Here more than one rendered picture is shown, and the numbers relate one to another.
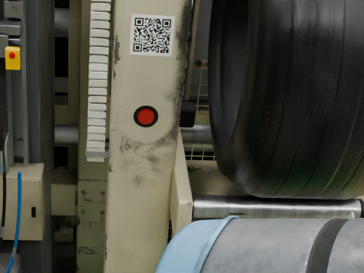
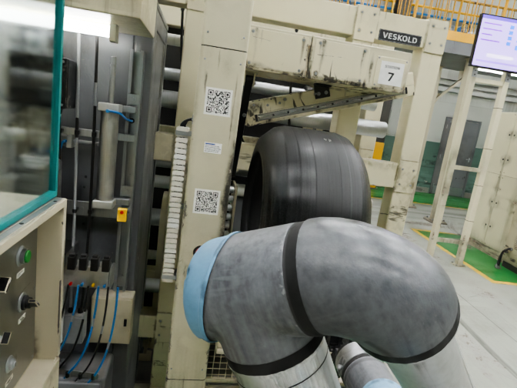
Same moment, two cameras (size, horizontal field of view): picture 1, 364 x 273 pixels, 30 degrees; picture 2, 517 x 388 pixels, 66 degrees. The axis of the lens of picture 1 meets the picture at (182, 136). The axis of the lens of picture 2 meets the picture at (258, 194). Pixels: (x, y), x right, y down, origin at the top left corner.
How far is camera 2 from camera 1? 0.17 m
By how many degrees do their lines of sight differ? 18
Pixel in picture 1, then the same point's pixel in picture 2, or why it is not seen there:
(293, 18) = (287, 186)
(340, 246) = (306, 224)
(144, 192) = not seen: hidden behind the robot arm
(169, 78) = (215, 229)
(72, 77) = (159, 249)
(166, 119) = not seen: hidden behind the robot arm
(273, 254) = (265, 236)
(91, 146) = (165, 272)
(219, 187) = not seen: hidden behind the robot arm
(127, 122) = (188, 255)
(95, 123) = (168, 256)
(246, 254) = (248, 239)
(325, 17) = (305, 186)
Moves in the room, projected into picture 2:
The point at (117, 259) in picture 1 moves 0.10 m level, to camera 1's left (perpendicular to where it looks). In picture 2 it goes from (176, 352) to (145, 348)
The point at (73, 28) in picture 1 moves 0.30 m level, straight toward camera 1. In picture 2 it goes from (162, 219) to (159, 239)
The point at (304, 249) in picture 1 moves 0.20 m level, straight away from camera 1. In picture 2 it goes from (284, 230) to (307, 196)
